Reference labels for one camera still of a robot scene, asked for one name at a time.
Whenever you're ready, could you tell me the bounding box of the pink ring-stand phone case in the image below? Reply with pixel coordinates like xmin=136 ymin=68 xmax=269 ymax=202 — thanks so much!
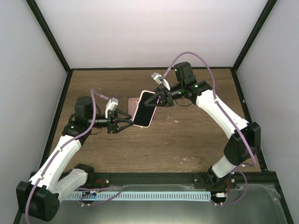
xmin=132 ymin=90 xmax=157 ymax=128

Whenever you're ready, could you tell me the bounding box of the light blue slotted strip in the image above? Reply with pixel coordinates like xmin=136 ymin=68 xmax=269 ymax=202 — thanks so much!
xmin=66 ymin=191 xmax=211 ymax=201

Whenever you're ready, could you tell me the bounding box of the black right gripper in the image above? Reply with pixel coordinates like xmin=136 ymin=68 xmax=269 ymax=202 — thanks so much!
xmin=144 ymin=82 xmax=185 ymax=108

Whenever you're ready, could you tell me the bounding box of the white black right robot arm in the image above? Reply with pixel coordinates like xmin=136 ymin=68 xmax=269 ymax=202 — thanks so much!
xmin=144 ymin=62 xmax=261 ymax=188

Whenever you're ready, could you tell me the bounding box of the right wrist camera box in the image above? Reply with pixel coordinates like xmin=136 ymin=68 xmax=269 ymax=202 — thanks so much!
xmin=151 ymin=72 xmax=171 ymax=91

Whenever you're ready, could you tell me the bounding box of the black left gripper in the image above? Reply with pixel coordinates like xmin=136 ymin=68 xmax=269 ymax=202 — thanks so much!
xmin=88 ymin=108 xmax=134 ymax=134

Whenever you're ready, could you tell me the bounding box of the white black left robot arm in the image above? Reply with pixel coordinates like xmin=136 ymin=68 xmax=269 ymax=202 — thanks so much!
xmin=16 ymin=96 xmax=133 ymax=223

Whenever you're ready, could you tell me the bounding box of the plain pink phone case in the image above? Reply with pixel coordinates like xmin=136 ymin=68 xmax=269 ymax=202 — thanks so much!
xmin=128 ymin=98 xmax=139 ymax=118

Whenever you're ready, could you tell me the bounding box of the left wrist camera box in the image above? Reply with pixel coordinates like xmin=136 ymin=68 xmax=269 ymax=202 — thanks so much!
xmin=105 ymin=98 xmax=119 ymax=119

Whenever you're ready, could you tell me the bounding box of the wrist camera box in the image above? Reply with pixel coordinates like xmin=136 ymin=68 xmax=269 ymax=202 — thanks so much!
xmin=151 ymin=72 xmax=171 ymax=91
xmin=105 ymin=98 xmax=119 ymax=119

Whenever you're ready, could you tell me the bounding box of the black enclosure frame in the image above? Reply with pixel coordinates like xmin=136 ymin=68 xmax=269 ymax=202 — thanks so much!
xmin=13 ymin=0 xmax=295 ymax=224

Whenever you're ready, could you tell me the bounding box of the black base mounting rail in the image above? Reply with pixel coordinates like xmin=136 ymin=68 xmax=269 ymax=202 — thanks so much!
xmin=85 ymin=171 xmax=279 ymax=191

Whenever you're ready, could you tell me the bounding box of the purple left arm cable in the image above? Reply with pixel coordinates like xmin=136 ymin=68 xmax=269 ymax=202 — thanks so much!
xmin=24 ymin=88 xmax=123 ymax=224

